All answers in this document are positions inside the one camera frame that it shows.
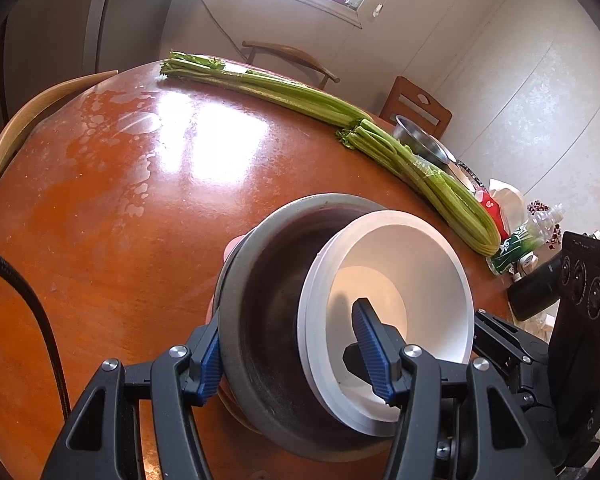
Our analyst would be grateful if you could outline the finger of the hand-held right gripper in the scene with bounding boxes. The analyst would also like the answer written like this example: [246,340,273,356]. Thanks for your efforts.
[472,332,536,396]
[475,310,551,376]

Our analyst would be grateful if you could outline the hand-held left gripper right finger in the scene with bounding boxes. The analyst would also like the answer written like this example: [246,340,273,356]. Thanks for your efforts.
[342,297,551,480]

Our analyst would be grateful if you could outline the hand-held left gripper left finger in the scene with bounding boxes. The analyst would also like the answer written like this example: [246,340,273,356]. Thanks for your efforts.
[40,322,221,480]

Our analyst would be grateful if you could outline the orange plastic plate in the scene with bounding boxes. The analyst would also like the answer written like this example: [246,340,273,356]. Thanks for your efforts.
[215,380,253,428]

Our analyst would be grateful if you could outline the large steel bowl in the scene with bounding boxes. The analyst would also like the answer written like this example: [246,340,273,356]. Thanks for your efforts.
[217,192,406,463]

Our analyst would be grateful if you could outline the pink plastic plate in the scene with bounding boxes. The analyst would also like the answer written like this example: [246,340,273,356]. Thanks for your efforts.
[205,236,248,326]

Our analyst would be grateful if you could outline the black thermos flask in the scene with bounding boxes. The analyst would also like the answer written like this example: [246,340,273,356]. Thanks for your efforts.
[510,255,563,322]

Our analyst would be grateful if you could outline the small white bottle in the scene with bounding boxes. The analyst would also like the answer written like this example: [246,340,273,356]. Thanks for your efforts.
[512,255,538,281]

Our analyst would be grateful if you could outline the clear bottle green label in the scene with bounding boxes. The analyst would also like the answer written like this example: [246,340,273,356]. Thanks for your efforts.
[489,203,566,276]

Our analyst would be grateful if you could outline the red white dotted item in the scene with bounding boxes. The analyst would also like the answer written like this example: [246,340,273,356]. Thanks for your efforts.
[525,200,563,251]

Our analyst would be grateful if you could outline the red plastic bag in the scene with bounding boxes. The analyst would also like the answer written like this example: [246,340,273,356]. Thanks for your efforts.
[475,187,511,241]

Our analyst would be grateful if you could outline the white plastic bag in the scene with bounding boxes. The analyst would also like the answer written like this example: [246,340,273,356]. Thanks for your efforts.
[487,178,526,231]

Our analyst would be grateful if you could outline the white ceramic bowl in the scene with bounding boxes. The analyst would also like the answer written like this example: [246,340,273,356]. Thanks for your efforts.
[447,159,488,193]

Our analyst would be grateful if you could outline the thick celery bunch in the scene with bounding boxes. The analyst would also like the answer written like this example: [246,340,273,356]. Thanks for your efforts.
[336,119,502,257]

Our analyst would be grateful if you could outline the small steel bowl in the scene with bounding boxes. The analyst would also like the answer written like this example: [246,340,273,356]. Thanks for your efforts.
[394,114,456,166]

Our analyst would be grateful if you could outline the wooden chair with cutout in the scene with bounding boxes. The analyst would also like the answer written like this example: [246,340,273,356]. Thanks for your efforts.
[379,76,453,138]

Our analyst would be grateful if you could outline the thin celery bunch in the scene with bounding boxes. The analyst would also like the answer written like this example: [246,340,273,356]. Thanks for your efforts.
[159,50,376,128]

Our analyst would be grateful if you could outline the light wooden chair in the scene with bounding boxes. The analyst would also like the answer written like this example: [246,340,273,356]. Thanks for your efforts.
[0,69,120,216]

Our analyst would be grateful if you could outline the curved-back wooden chair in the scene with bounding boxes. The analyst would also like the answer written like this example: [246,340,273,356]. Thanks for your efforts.
[242,40,341,91]

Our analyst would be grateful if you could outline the brown refrigerator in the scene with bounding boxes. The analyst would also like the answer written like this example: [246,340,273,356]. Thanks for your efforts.
[0,0,181,126]

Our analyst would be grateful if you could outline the black cable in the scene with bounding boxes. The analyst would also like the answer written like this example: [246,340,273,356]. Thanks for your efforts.
[0,242,72,421]

